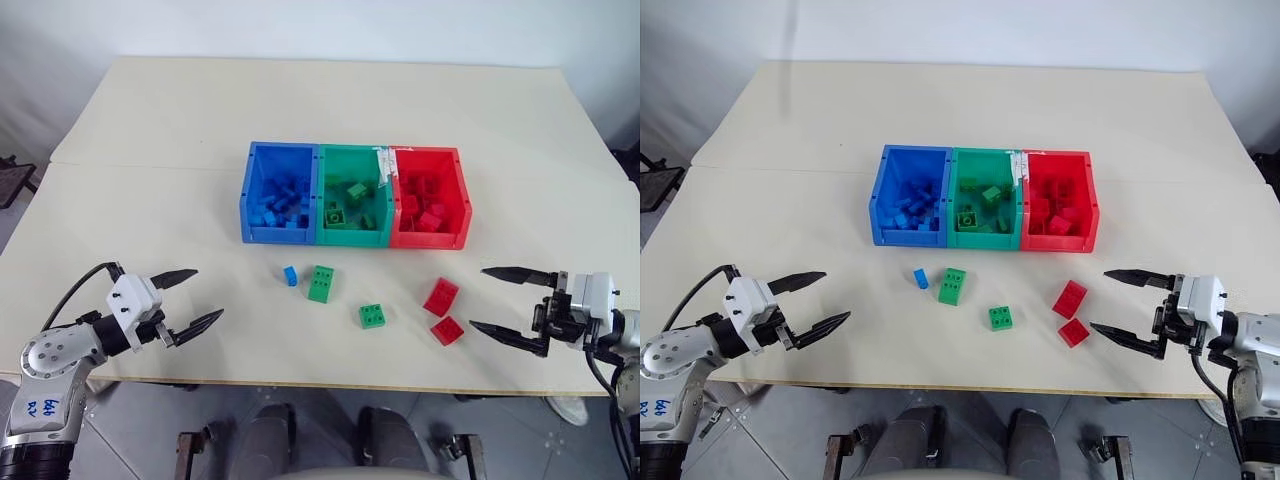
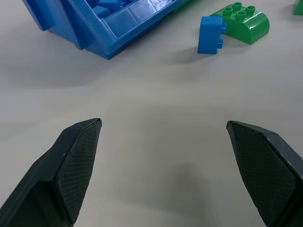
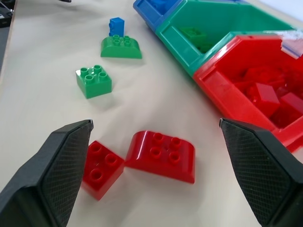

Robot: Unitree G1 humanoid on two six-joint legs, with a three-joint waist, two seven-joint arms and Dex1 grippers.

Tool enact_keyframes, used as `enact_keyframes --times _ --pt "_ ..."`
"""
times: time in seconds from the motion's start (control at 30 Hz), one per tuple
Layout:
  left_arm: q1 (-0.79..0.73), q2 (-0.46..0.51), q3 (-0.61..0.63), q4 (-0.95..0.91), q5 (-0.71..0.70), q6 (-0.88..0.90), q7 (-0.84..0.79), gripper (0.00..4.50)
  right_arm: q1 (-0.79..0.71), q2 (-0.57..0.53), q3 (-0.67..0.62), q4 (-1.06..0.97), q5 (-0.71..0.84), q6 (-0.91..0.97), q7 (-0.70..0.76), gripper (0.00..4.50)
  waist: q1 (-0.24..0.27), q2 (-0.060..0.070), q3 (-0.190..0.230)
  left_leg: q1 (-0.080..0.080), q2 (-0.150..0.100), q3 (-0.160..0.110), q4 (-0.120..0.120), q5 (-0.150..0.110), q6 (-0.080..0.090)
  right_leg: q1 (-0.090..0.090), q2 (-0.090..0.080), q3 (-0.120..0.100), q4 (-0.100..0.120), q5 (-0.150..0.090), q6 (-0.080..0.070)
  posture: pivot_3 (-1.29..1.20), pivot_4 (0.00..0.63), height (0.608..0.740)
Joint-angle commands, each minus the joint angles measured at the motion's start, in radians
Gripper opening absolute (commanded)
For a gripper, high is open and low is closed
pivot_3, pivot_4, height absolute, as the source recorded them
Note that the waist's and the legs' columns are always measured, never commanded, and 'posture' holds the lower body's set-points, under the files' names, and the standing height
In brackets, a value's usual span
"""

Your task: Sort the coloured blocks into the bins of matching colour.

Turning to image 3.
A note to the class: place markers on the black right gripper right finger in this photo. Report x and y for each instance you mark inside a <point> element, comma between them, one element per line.
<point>262,175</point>

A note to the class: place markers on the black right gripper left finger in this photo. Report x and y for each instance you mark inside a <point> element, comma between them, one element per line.
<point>40,179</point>

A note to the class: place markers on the red square building brick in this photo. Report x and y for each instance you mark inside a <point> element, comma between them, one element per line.
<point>103,169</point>

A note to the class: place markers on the red brick in bin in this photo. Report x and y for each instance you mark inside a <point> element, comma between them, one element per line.
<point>292,104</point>
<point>267,95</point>

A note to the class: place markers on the red plastic bin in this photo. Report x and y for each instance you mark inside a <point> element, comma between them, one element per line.
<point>227,94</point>

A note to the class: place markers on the red curved building brick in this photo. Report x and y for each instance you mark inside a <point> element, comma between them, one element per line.
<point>163,157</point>

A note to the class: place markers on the green square building brick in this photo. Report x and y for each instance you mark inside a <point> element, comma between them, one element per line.
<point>94,81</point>

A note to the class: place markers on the green brick in bin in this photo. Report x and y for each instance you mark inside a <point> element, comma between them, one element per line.
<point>195,37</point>

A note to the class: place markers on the green curved building brick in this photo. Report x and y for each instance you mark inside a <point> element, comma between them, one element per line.
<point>120,47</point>

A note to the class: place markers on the green plastic bin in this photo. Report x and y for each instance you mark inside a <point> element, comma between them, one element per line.
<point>189,37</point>

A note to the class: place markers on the small blue building brick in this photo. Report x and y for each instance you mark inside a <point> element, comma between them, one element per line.
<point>116,26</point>

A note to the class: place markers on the blue plastic bin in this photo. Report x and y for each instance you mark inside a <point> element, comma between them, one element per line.
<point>151,11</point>

